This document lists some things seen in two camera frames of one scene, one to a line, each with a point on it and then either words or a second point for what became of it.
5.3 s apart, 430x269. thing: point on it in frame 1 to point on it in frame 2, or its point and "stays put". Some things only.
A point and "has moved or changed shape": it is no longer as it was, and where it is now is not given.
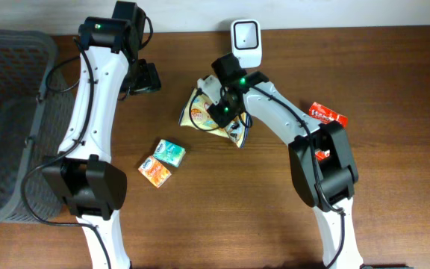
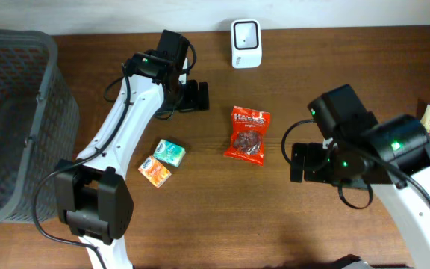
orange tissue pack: [157, 172] stays put
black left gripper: [146, 78] to [195, 96]
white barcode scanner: [246, 42] stays put
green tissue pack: [169, 152] stays put
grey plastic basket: [25, 116] stays put
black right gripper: [220, 117] to [308, 162]
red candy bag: [322, 114] has moved or changed shape
